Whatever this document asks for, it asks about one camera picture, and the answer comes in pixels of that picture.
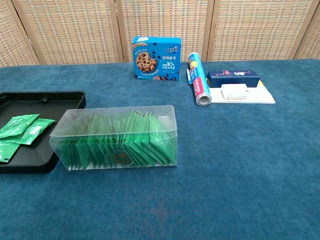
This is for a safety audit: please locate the blue cookie box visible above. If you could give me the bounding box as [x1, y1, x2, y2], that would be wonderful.
[131, 35, 183, 82]

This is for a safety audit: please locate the black plastic tray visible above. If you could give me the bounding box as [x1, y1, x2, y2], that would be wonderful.
[0, 90, 87, 175]

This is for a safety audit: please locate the woven folding screen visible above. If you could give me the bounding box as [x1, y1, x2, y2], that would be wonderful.
[0, 0, 320, 68]

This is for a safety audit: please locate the small white card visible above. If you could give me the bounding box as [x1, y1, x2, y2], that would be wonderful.
[220, 83, 250, 101]

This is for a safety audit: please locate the clear plastic box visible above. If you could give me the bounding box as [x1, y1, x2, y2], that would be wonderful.
[49, 104, 178, 172]

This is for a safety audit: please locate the dark blue long box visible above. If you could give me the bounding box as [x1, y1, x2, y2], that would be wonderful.
[206, 70, 261, 89]

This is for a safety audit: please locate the cling film roll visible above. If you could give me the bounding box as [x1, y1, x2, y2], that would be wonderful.
[187, 52, 213, 107]

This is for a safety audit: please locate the blue table cloth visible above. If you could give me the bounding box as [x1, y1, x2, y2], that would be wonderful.
[0, 58, 320, 240]

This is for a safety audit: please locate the white flat envelope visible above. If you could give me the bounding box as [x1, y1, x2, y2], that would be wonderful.
[209, 81, 276, 105]

